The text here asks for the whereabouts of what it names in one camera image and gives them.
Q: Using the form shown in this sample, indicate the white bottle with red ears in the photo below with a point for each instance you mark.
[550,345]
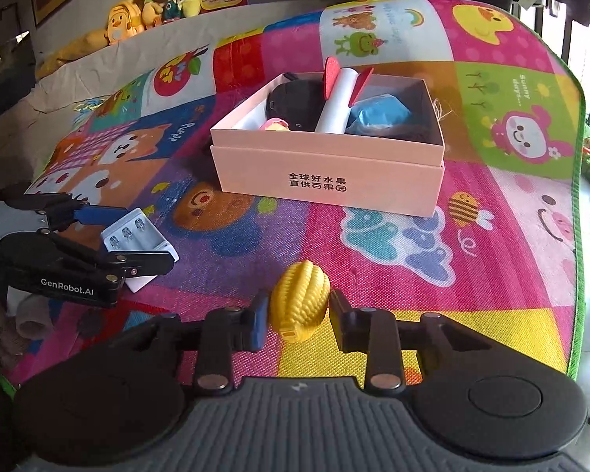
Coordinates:
[337,103]

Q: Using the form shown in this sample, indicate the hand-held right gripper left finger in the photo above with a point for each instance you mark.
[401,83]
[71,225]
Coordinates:
[260,319]

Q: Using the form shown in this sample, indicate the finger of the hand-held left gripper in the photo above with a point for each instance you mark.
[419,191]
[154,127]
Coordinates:
[108,215]
[142,261]

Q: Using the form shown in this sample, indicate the black plush toy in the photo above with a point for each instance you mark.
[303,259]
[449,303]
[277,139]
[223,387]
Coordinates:
[295,103]

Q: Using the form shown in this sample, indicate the yellow duck backpack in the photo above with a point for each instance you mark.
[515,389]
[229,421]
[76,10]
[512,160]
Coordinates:
[123,22]

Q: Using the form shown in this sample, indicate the yellow plush cloth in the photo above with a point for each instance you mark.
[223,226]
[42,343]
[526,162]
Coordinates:
[73,51]

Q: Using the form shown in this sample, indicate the blue plastic packet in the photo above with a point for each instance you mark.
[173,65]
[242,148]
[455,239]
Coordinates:
[378,113]

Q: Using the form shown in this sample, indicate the person's left hand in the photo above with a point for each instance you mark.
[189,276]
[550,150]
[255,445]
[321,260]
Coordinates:
[10,324]

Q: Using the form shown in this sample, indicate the colourful cartoon play mat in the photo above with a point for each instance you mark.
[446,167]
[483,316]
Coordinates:
[324,250]

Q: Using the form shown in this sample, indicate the yellow corn toy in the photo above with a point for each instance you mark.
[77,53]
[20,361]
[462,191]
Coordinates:
[300,300]

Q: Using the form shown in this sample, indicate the white battery charger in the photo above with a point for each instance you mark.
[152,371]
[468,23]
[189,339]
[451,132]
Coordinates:
[150,236]

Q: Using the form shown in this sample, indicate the pink cardboard box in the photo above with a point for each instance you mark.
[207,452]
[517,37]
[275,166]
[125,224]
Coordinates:
[324,177]

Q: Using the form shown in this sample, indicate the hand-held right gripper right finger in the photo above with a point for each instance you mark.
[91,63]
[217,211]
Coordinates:
[339,322]

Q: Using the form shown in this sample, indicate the yellow cake toy pink frill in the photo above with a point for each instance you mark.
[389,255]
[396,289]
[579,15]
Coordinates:
[276,126]

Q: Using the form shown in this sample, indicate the yellow duck plush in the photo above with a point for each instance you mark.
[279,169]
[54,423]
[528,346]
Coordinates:
[150,5]

